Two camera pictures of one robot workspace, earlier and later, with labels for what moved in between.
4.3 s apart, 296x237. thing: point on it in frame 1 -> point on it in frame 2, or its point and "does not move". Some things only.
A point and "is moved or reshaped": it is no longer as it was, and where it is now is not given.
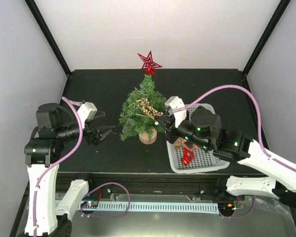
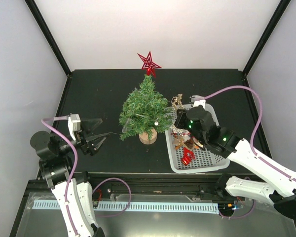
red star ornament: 149,64 does not move
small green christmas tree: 137,119 does not move
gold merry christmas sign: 144,104 is moved or reshaped
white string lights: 156,122 does not move
